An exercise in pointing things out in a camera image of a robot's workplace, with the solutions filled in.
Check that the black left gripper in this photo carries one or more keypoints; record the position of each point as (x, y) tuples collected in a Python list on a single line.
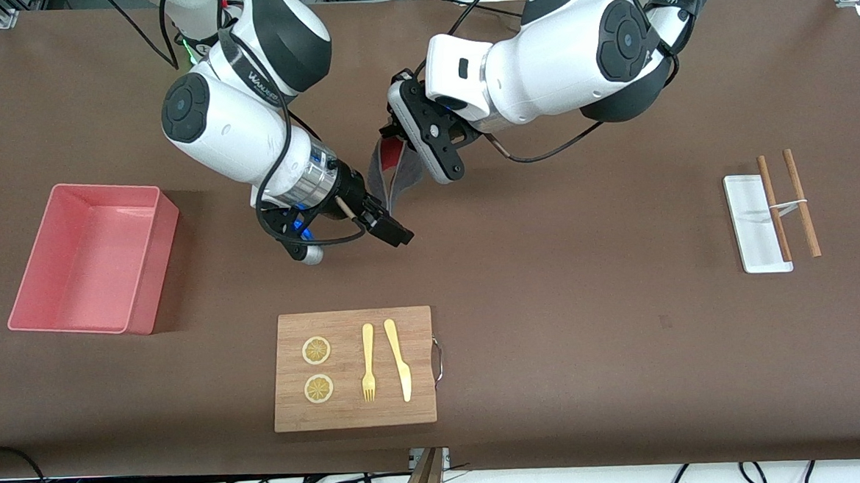
[(387, 130)]

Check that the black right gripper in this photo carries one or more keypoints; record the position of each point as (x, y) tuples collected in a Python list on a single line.
[(352, 188)]

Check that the grey and pink cloth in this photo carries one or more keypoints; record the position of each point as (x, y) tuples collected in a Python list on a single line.
[(397, 173)]

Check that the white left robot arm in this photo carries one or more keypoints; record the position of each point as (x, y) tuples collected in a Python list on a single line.
[(538, 66)]

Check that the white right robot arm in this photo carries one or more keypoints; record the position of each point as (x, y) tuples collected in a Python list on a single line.
[(225, 127)]

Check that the yellow plastic knife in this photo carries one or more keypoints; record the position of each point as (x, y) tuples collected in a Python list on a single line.
[(399, 361)]

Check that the yellow plastic fork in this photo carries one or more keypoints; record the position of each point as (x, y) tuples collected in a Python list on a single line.
[(368, 362)]

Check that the lemon slice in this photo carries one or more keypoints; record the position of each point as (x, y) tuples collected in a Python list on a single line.
[(318, 389), (316, 350)]

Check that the wooden cutting board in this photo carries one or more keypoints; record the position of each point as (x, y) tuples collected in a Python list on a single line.
[(354, 415)]

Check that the pink plastic bin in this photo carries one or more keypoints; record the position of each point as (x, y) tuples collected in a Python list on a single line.
[(85, 259)]

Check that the white rectangular tray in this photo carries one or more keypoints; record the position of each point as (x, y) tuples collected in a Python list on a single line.
[(750, 232)]

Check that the white rubber band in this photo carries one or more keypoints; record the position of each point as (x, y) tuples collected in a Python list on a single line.
[(789, 204)]

